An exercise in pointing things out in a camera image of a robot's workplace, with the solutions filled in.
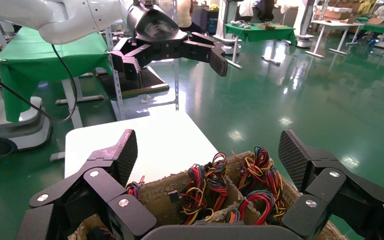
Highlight stacked cardboard boxes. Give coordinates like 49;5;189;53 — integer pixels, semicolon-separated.
322;0;362;21

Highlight multicoloured wire bundles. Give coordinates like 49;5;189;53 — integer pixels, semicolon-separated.
168;152;229;227

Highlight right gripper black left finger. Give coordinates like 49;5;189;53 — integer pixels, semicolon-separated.
14;129;158;240

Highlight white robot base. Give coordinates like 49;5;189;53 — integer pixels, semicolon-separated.
0;96;52;157

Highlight small green cloth table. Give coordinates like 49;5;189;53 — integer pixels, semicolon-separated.
224;22;298;70

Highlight large green cloth table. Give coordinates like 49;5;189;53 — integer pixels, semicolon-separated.
0;26;113;130

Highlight person in yellow shirt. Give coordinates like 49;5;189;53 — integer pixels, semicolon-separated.
177;0;203;34

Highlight thin black hanging cable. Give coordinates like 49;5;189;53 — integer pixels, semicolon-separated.
0;43;79;124

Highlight small cardboard piece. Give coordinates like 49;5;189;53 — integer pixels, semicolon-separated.
257;23;286;31

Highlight white robot pillar base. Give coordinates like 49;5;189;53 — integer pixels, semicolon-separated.
292;0;316;49
213;0;243;56

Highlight metal perforated shelf rack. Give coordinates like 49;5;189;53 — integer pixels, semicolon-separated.
105;0;180;122

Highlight brown divided cardboard box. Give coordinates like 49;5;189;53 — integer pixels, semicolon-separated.
67;150;349;240

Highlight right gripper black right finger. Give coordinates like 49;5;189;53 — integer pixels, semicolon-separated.
278;129;384;240

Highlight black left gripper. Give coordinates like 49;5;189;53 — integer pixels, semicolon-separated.
107;2;229;82

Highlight black shelf board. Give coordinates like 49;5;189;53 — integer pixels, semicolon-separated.
96;66;170;101

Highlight white bare table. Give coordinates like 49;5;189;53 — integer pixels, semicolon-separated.
305;19;365;60

